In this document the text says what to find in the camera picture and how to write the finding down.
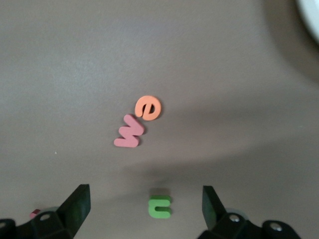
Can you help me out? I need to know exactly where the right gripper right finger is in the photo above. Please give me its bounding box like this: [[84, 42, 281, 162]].
[[196, 185, 265, 239]]

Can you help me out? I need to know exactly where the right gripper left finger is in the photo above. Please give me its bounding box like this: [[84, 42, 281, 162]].
[[16, 184, 91, 239]]

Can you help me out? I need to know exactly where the green foam letter u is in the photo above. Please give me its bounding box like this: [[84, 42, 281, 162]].
[[148, 195, 172, 219]]

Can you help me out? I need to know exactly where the pink foam letter w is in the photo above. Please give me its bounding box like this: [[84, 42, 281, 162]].
[[114, 114, 145, 148]]

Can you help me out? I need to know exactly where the orange foam letter e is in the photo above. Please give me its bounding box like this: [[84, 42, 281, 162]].
[[135, 96, 162, 121]]

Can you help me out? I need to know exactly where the brown table cover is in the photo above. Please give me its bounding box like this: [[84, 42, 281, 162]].
[[0, 0, 319, 239]]

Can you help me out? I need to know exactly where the beige brown plate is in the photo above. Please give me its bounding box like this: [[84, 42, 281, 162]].
[[296, 0, 319, 44]]

